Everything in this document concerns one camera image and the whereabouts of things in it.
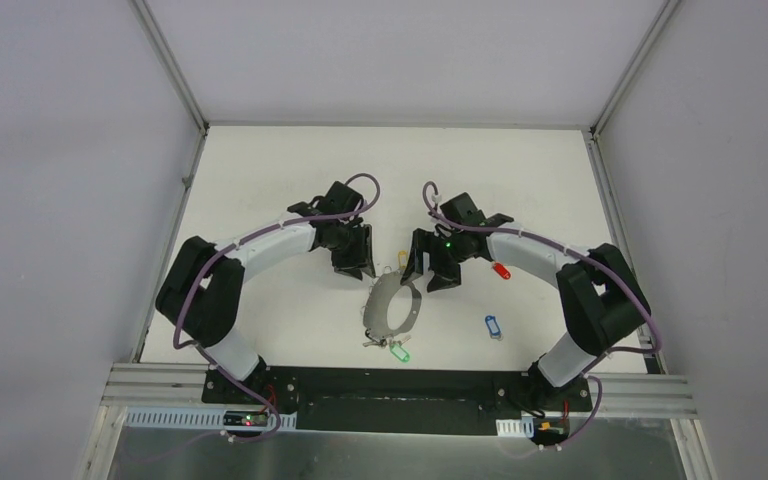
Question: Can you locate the left white cable duct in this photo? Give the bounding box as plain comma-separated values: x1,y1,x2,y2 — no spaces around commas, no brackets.
123,407,276,432

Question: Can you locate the white cable duct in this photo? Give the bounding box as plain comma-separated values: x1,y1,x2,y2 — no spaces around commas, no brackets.
495,417,535,439
123,407,276,432

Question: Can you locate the right circuit board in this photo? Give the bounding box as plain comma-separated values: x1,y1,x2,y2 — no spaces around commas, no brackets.
531,418,570,447

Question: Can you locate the metal crescent keyring plate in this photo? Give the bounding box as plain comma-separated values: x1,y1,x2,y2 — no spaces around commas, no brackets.
361,270,422,343

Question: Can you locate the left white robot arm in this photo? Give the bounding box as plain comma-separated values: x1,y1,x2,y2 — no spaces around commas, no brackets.
154,181,377,405

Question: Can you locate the aluminium frame rail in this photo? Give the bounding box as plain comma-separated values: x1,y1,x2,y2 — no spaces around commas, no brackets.
101,363,699,420

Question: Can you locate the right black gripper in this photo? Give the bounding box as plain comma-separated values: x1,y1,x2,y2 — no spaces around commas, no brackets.
401,228,470,293

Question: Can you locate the blue key tag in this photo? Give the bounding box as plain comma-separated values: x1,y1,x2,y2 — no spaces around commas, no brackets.
485,315,503,341

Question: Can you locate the black key tag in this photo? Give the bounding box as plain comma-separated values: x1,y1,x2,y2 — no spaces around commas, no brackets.
362,339,389,348

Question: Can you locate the left circuit board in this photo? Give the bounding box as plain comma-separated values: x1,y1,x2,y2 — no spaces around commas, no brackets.
223,411,270,428

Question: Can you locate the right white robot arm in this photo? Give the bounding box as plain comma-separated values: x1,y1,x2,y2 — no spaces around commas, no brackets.
401,193,652,410

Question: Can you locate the yellow key tag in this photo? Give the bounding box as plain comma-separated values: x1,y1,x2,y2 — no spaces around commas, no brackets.
397,250,408,268

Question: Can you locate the red key tag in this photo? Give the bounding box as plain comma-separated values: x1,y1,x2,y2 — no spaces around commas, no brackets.
491,262,511,280

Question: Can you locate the green key tag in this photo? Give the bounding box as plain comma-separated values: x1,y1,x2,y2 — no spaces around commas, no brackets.
389,341,411,363

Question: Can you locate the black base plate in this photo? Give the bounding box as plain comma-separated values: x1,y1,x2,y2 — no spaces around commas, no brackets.
201,366,592,437

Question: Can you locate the right white cable duct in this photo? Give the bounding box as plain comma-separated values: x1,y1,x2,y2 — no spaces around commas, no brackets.
495,417,535,439

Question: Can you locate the circuit board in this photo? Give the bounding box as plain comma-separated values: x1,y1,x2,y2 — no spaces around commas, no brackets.
223,411,270,428
531,418,570,447

